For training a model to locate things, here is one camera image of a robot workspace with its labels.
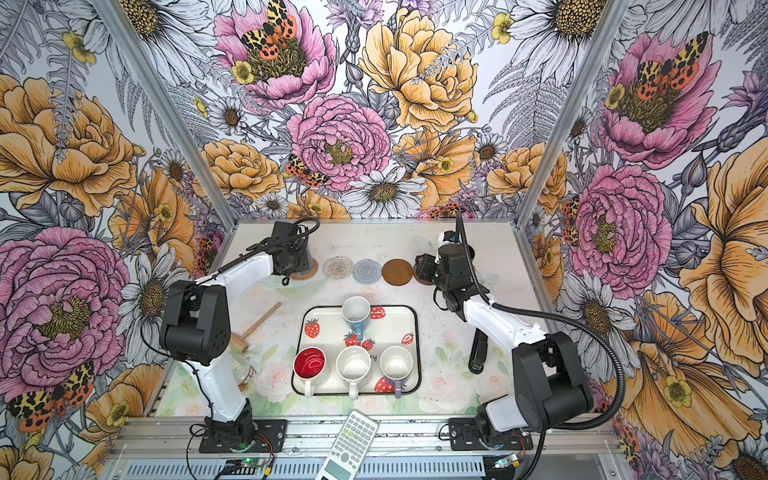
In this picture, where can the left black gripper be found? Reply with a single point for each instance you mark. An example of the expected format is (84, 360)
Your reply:
(303, 265)

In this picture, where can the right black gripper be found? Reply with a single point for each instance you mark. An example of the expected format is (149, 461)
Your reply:
(423, 268)

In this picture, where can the woven rattan round coaster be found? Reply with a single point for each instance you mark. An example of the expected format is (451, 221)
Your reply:
(308, 274)

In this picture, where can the white woven round coaster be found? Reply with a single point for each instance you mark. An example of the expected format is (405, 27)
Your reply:
(338, 268)

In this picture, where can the blue grey fabric coaster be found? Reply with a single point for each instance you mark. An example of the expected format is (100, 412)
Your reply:
(367, 272)

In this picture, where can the blue white mug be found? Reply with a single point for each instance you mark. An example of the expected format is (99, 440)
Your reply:
(356, 312)

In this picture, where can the purple white mug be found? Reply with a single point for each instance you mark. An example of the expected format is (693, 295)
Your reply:
(396, 364)

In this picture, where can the red mug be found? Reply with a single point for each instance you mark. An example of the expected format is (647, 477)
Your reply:
(311, 369)

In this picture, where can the brown round wooden coaster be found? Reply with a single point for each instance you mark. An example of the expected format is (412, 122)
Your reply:
(422, 281)

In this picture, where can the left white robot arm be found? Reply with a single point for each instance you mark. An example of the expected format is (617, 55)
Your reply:
(196, 330)

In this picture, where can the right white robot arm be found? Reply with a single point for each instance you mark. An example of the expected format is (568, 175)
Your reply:
(548, 387)

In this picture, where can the strawberry print serving tray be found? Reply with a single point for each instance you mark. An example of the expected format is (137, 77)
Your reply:
(333, 359)

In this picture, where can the wooden stick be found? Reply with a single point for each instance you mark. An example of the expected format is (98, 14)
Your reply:
(240, 341)

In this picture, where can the clear glass jar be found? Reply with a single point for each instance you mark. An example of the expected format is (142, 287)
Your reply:
(244, 375)

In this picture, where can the right green circuit board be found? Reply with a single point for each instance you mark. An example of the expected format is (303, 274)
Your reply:
(506, 462)

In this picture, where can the green circuit board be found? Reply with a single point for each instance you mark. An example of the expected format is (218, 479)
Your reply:
(248, 467)
(506, 462)

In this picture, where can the white calculator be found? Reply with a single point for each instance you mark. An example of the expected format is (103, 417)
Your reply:
(349, 449)

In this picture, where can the left green circuit board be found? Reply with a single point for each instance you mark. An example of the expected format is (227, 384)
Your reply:
(248, 467)

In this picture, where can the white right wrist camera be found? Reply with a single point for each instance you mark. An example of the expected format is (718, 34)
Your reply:
(447, 237)

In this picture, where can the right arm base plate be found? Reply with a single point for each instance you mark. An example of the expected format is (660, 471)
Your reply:
(474, 434)

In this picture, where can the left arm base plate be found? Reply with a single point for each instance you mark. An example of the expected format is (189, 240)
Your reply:
(269, 437)

